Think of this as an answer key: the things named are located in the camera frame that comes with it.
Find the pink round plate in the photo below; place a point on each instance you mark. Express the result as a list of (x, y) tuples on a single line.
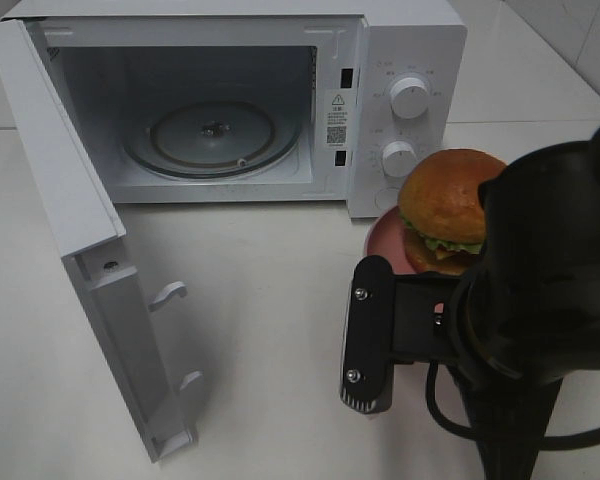
[(385, 239)]

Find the round white door release button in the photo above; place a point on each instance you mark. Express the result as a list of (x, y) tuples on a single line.
[(386, 198)]

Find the burger with lettuce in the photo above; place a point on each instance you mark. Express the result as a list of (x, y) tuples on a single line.
[(444, 222)]

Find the lower white timer knob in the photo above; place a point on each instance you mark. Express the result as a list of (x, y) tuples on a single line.
[(398, 158)]

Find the glass microwave turntable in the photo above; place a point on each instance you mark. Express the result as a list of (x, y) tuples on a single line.
[(214, 139)]

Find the white warning label sticker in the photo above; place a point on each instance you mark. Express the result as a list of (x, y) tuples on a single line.
[(336, 118)]

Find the upper white power knob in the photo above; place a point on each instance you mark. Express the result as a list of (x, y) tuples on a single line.
[(409, 97)]

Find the white microwave oven body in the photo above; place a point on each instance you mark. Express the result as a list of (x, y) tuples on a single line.
[(123, 59)]

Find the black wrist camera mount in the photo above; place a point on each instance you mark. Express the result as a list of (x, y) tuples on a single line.
[(393, 319)]

